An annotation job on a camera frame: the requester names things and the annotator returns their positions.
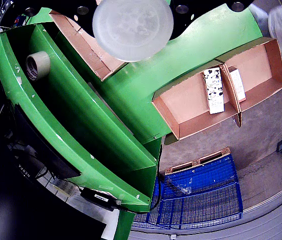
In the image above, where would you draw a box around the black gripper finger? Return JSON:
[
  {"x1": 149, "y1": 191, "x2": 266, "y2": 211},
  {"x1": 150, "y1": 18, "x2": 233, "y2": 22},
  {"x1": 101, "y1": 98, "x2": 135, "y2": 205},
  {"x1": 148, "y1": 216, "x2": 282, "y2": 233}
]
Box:
[
  {"x1": 167, "y1": 0, "x2": 256, "y2": 41},
  {"x1": 13, "y1": 0, "x2": 102, "y2": 37}
]

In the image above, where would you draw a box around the translucent white suction cup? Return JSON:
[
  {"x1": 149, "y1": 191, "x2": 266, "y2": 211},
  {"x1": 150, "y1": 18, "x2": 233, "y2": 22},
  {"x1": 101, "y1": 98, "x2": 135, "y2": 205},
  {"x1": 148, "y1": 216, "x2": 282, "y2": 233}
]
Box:
[{"x1": 92, "y1": 0, "x2": 175, "y2": 63}]

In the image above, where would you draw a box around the open cardboard tray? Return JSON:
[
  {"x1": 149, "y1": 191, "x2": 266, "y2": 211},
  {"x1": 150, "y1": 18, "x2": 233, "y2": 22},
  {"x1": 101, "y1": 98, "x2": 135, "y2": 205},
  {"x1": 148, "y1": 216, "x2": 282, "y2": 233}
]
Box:
[{"x1": 48, "y1": 9, "x2": 129, "y2": 82}]

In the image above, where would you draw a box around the divided cardboard box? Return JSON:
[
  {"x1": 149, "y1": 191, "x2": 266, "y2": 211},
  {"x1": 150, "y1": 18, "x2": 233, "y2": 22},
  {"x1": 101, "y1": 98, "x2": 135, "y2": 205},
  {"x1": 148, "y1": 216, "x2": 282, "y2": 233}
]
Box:
[{"x1": 151, "y1": 37, "x2": 282, "y2": 140}]

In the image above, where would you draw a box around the beige packing tape roll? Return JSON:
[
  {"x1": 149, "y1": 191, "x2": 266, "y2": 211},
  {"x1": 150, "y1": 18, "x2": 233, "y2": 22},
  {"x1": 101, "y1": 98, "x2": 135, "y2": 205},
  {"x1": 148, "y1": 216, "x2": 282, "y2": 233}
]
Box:
[{"x1": 25, "y1": 50, "x2": 51, "y2": 82}]

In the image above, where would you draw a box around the red white small carton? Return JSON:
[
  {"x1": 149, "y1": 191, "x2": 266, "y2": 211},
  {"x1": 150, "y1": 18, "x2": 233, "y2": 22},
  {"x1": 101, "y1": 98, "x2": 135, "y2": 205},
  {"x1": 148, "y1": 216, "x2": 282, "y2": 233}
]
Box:
[{"x1": 227, "y1": 66, "x2": 247, "y2": 103}]

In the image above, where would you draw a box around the cow print white carton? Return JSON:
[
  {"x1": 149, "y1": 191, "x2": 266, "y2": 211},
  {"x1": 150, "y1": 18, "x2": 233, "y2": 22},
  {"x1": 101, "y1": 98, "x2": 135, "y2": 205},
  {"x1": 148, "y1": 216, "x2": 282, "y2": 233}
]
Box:
[{"x1": 202, "y1": 66, "x2": 226, "y2": 115}]

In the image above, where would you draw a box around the green metal cabinet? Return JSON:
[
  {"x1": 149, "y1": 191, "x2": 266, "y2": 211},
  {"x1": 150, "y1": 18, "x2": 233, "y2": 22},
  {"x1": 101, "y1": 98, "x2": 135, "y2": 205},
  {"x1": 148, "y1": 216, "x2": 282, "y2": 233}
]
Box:
[{"x1": 0, "y1": 22, "x2": 166, "y2": 240}]

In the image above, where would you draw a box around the black monitor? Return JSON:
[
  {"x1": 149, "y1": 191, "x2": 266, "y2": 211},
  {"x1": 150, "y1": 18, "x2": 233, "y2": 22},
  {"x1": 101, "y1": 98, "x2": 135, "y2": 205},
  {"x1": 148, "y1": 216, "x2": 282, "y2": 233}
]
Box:
[{"x1": 0, "y1": 101, "x2": 84, "y2": 191}]

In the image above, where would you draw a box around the wooden pallet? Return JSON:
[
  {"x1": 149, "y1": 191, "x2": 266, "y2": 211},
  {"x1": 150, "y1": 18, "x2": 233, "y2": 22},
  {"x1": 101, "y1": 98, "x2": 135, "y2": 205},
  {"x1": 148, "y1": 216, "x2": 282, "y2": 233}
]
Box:
[{"x1": 164, "y1": 146, "x2": 232, "y2": 176}]

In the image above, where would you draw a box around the barcode label sheet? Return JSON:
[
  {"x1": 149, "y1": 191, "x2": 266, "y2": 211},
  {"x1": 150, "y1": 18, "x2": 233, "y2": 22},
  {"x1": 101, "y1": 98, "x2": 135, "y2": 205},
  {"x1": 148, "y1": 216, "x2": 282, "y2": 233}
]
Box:
[{"x1": 52, "y1": 177, "x2": 76, "y2": 198}]

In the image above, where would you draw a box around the black power adapter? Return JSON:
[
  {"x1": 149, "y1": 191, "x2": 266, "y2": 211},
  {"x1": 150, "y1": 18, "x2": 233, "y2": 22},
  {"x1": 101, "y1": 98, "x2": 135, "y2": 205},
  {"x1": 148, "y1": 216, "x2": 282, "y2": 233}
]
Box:
[{"x1": 79, "y1": 187, "x2": 118, "y2": 212}]

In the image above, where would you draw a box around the blue wire mesh crate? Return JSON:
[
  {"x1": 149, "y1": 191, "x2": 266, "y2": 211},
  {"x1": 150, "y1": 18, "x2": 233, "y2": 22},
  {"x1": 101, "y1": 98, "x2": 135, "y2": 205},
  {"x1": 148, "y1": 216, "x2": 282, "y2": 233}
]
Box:
[{"x1": 130, "y1": 152, "x2": 244, "y2": 230}]

